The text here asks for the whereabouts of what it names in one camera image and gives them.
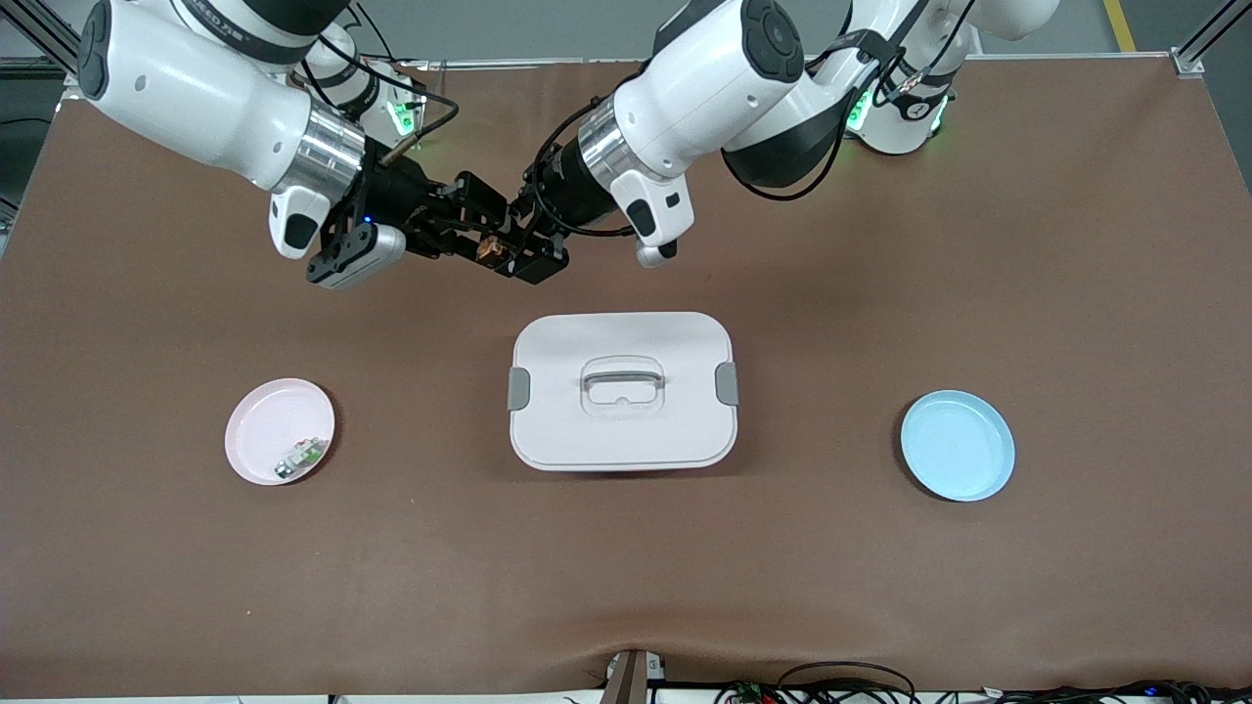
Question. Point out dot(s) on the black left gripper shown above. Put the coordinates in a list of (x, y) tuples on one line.
[(564, 190)]

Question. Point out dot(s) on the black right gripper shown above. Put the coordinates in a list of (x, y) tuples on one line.
[(396, 196)]

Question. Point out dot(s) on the orange and black switch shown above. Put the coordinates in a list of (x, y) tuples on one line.
[(492, 252)]

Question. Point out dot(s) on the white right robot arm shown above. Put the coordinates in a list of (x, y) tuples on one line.
[(186, 88)]

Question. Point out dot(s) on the white lidded storage box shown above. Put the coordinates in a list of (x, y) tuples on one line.
[(626, 440)]

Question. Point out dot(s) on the grey box latch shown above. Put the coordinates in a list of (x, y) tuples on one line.
[(727, 383)]

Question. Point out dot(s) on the pink plate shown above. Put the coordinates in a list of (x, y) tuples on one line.
[(264, 430)]

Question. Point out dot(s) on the brown table mat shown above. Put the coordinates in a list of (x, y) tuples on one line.
[(626, 567)]

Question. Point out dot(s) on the light blue plate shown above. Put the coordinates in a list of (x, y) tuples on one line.
[(958, 446)]

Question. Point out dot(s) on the aluminium frame rail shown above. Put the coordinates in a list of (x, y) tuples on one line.
[(509, 63)]

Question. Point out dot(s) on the green and white switch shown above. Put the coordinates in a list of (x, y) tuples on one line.
[(311, 452)]

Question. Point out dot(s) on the aluminium camera post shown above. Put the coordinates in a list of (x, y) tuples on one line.
[(626, 684)]

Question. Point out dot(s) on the aluminium frame strut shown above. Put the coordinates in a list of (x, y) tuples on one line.
[(39, 29), (1189, 63)]

